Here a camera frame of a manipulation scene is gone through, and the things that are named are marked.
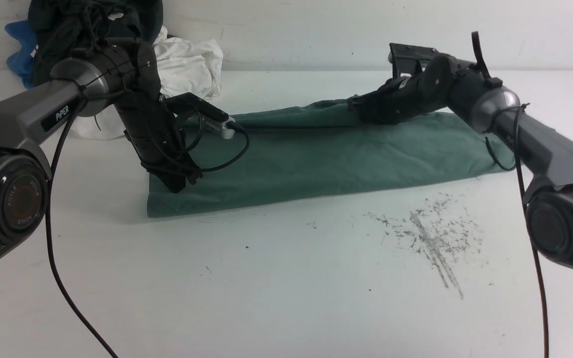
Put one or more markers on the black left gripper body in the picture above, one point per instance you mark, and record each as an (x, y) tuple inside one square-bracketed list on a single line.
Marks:
[(160, 145)]

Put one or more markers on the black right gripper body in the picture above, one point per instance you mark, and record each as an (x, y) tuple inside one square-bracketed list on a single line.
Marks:
[(417, 87)]

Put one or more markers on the green long sleeve shirt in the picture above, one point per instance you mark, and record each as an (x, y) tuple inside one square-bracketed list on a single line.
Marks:
[(323, 149)]

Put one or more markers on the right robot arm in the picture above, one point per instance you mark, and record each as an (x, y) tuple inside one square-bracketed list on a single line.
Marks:
[(488, 107)]

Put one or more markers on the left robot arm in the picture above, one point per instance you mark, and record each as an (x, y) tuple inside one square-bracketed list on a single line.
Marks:
[(119, 72)]

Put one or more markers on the dark green garment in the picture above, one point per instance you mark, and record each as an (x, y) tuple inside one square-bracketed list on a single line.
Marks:
[(62, 25)]

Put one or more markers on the blue garment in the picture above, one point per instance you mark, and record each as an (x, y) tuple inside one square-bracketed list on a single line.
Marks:
[(21, 62)]

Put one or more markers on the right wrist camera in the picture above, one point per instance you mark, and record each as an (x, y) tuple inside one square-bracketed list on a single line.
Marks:
[(411, 57)]

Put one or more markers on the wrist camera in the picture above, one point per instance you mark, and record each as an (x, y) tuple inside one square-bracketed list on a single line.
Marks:
[(209, 117), (411, 57)]

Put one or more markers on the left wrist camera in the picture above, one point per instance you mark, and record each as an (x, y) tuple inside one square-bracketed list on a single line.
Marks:
[(209, 117)]

